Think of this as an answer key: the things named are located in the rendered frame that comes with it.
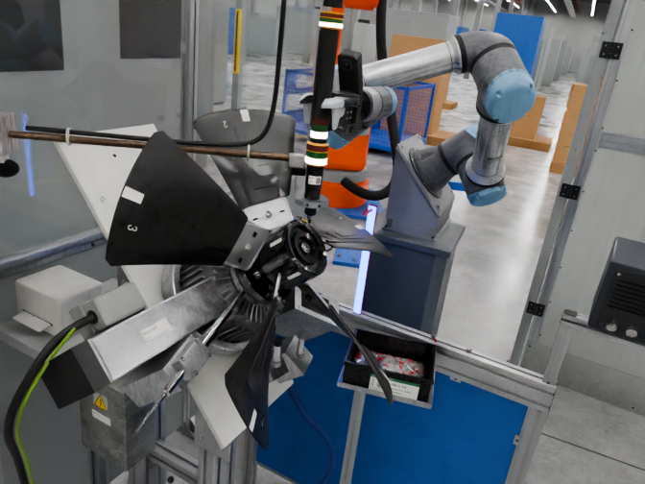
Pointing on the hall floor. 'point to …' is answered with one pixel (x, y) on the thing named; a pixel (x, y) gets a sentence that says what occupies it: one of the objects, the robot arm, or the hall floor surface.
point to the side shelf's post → (98, 469)
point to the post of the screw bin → (352, 437)
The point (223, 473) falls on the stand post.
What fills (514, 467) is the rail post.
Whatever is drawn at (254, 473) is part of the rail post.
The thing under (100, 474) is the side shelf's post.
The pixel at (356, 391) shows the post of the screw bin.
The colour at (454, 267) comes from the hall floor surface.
